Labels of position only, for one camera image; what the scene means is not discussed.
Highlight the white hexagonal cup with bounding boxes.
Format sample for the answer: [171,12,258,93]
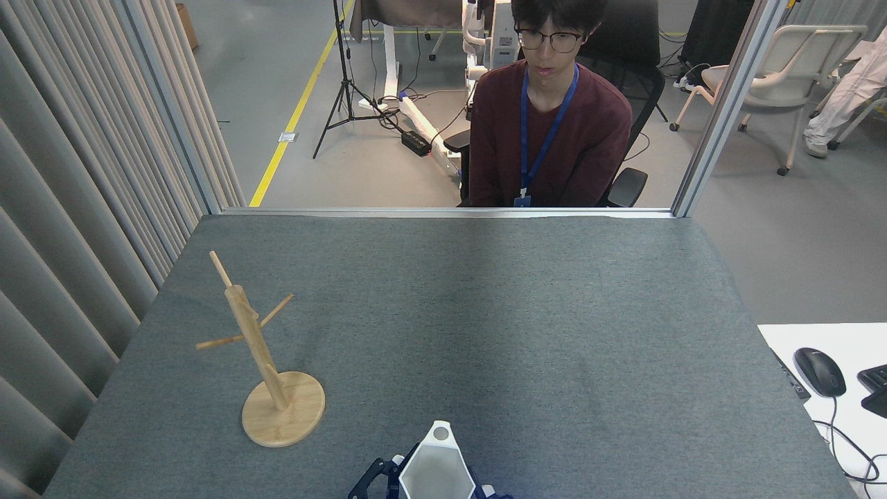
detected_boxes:
[398,421,477,499]

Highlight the wooden cup rack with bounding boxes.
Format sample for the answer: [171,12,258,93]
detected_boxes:
[195,251,326,448]

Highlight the black strip on table edge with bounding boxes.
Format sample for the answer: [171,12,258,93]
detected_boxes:
[771,349,811,401]

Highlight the black computer mouse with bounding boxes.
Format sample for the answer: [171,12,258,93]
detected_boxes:
[793,347,847,398]

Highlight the seated person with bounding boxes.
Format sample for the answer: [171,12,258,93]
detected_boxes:
[469,0,633,207]

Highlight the white wheeled stand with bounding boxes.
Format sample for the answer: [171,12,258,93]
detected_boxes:
[357,24,465,180]

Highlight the white side table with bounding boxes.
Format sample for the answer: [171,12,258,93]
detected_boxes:
[757,322,887,499]

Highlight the black keyboard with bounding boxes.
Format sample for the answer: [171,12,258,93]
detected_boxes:
[857,365,887,419]

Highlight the grey curtain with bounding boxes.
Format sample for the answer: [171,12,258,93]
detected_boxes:
[0,0,247,499]

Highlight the black tripod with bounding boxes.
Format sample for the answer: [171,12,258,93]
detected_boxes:
[313,0,403,160]

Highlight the black glasses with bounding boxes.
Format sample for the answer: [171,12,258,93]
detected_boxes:
[514,26,586,54]

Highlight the white machine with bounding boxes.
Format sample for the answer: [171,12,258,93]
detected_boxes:
[463,0,522,105]

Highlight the black office chair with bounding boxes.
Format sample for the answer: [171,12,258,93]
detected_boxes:
[443,0,667,208]

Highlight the cardboard box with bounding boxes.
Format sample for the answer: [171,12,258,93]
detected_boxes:
[173,3,200,53]

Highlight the white chair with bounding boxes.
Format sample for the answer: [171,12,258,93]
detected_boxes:
[669,26,868,176]

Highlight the person in white suit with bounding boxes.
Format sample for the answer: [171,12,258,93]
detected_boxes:
[804,28,887,159]

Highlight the silver frame rail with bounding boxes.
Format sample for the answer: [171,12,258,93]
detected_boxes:
[220,207,674,219]

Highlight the blue lanyard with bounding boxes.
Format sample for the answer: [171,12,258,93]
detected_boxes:
[514,62,580,208]

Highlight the black mouse cable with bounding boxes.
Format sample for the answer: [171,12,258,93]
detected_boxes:
[814,396,887,482]

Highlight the silver frame post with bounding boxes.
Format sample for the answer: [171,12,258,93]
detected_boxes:
[114,0,222,216]
[672,0,791,218]

